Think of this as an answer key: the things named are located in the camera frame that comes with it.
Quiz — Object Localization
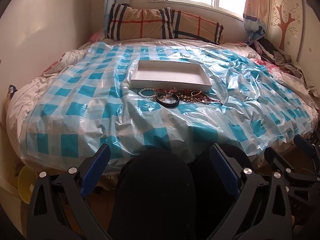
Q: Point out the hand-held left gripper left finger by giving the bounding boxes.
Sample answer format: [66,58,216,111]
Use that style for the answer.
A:
[26,144,112,240]

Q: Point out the brown tree wall sticker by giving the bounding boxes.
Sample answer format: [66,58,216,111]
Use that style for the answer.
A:
[271,0,300,52]

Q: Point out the small patterned cushion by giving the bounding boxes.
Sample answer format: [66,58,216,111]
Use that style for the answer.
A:
[7,84,18,101]

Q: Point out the pile of clothes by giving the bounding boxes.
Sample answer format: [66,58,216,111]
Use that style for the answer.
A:
[251,36,313,80]

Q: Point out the white shallow cardboard box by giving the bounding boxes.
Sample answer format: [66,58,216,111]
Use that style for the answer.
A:
[130,60,213,91]

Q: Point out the person's black trousers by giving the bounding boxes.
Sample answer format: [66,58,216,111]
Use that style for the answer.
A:
[107,144,250,240]

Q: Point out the white bead bracelet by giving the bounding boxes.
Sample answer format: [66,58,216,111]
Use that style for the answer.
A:
[138,87,156,101]

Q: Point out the blue checked plastic sheet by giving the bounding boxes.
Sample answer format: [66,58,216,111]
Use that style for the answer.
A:
[21,40,313,175]

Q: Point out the yellow plastic basin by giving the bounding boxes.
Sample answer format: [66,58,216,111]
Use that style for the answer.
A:
[17,165,38,204]

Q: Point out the amber bead bracelet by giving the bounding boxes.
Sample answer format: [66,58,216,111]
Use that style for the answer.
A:
[179,90,200,103]

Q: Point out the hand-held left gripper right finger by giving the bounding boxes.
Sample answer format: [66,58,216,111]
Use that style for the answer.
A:
[209,144,294,240]

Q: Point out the person's right hand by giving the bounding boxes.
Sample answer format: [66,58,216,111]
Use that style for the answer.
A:
[291,215,320,240]

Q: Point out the black braided bangle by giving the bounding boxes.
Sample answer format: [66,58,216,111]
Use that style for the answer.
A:
[155,92,180,108]

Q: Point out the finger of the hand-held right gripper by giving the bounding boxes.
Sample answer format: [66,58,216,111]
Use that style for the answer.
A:
[293,134,320,163]
[264,147,304,179]

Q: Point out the pink cloth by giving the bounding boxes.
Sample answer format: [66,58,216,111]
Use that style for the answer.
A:
[89,31,103,42]

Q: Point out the plaid beige pillow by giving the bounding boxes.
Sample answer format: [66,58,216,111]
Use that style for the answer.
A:
[106,4,173,40]
[170,8,225,45]

